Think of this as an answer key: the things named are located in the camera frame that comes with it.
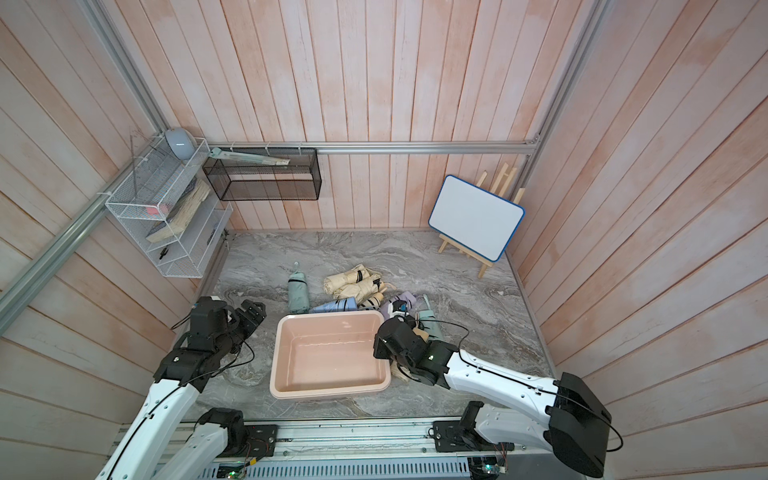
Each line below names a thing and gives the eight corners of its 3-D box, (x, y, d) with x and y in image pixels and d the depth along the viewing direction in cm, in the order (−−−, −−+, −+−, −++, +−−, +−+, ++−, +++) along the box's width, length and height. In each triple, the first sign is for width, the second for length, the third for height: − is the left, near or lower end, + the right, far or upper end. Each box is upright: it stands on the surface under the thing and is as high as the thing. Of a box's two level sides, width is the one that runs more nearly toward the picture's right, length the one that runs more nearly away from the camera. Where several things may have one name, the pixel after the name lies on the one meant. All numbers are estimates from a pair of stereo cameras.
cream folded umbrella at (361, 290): (341, 312, 98) (340, 304, 94) (334, 297, 102) (332, 289, 98) (386, 293, 102) (386, 285, 99) (377, 279, 106) (377, 271, 102)
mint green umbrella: (291, 316, 98) (288, 311, 95) (288, 269, 111) (285, 263, 108) (310, 312, 99) (308, 307, 96) (305, 266, 112) (303, 260, 109)
